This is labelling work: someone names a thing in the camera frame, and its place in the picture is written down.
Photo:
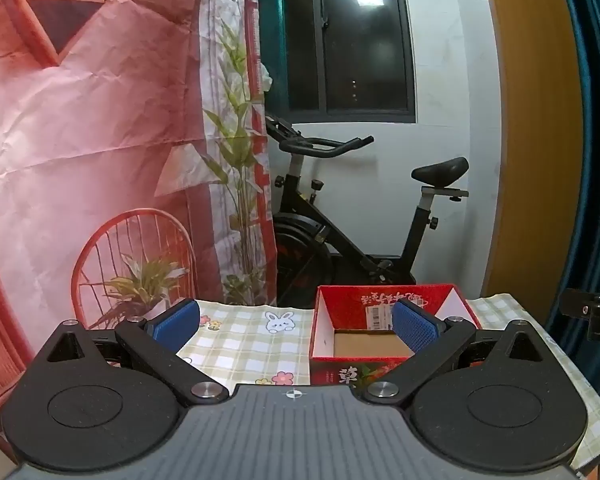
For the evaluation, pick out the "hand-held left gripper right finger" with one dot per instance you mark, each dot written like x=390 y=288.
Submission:
x=414 y=330

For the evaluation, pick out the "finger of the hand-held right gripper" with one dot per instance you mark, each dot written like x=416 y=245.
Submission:
x=577 y=304

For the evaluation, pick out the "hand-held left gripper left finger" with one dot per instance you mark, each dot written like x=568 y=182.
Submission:
x=177 y=327

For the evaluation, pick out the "red strawberry print box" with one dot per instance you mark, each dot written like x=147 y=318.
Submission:
x=350 y=310

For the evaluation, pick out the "green checked bunny tablecloth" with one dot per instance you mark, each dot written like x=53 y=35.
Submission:
x=250 y=340

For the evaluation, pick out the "orange wooden door panel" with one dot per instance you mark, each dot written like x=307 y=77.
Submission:
x=530 y=160

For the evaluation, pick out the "black exercise bike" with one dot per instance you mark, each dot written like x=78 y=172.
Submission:
x=300 y=200

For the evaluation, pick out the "red printed backdrop cloth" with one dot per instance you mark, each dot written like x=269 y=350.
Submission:
x=80 y=110

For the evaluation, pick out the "dark framed window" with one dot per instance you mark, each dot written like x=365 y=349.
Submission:
x=360 y=60

